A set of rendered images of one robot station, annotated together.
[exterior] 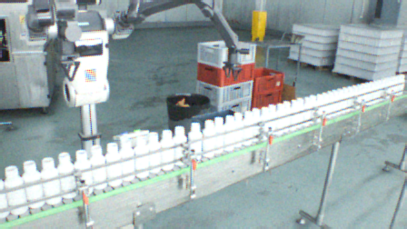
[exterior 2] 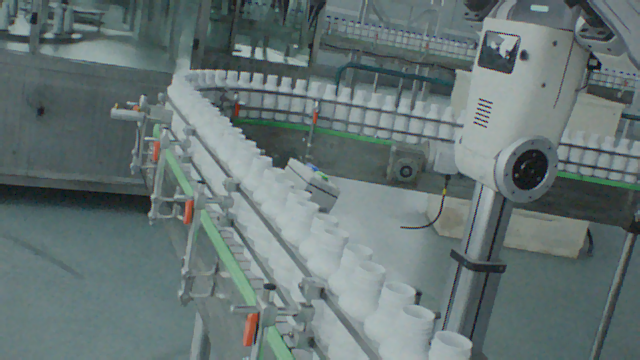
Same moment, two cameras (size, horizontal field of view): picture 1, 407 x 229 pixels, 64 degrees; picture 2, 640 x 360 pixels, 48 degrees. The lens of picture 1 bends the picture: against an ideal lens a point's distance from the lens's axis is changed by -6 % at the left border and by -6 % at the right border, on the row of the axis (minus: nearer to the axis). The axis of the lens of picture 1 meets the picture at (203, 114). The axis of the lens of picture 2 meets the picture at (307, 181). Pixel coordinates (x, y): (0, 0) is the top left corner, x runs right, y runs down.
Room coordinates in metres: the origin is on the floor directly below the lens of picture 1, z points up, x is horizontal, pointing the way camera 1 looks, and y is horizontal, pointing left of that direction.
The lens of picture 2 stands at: (1.75, -1.10, 1.45)
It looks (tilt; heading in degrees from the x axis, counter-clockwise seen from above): 14 degrees down; 106
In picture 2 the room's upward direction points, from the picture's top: 11 degrees clockwise
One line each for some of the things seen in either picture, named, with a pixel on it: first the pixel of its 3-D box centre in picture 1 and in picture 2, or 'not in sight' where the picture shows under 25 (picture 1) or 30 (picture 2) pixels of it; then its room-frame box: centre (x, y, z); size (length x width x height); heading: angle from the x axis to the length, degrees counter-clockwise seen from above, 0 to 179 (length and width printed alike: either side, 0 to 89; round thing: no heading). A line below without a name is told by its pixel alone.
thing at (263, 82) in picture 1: (259, 80); not in sight; (4.56, -0.74, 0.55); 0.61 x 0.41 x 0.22; 131
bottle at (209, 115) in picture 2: (83, 172); (207, 146); (1.05, 0.42, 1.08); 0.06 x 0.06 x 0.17
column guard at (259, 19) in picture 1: (258, 27); not in sight; (11.56, -1.69, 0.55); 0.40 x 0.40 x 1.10; 38
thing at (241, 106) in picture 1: (223, 105); not in sight; (4.04, -0.24, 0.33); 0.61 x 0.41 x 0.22; 134
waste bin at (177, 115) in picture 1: (187, 128); not in sight; (3.30, 0.16, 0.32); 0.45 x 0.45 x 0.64
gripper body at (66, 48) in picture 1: (66, 47); not in sight; (1.19, 0.50, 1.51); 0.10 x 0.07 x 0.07; 38
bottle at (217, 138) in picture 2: (113, 164); (218, 158); (1.12, 0.33, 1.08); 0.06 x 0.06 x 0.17
